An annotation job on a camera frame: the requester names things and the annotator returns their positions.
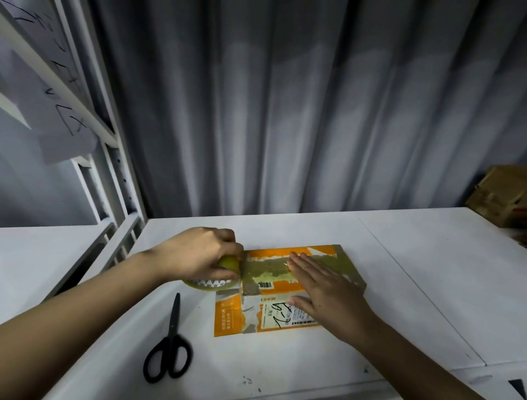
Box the yellow tape roll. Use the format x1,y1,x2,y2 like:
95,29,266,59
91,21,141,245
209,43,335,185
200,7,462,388
184,254,245,293

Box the white metal shelf rack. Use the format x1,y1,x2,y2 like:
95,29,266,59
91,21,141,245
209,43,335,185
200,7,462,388
0,0,148,299

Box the person's left forearm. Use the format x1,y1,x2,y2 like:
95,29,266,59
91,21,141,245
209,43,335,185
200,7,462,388
0,251,181,400

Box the printed brown cardboard box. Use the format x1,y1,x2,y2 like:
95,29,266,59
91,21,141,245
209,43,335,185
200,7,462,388
464,164,527,230

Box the black scissors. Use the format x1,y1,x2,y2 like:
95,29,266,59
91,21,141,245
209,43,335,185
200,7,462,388
142,292,195,385

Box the orange and white carton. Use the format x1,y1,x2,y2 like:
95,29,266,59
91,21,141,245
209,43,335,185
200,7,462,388
213,244,368,338

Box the person's right hand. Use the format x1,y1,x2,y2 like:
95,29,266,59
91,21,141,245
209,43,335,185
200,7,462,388
285,251,377,346

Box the person's right forearm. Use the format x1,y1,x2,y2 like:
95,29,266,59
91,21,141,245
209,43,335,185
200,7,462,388
348,316,489,400

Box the person's left hand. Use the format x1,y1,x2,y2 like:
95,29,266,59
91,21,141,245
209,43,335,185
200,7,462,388
152,226,246,286

